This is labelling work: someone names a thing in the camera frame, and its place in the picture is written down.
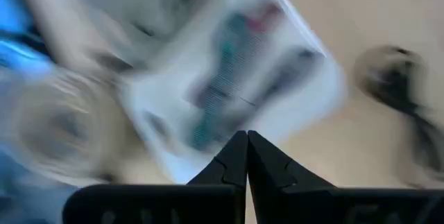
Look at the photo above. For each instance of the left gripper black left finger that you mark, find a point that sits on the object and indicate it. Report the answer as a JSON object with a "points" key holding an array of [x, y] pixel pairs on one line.
{"points": [[208, 199]]}

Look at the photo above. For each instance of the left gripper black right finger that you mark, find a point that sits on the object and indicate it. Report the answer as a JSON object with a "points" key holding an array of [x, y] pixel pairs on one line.
{"points": [[295, 203]]}

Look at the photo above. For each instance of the white plastic bin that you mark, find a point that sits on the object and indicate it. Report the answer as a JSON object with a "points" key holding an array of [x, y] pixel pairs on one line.
{"points": [[166, 88]]}

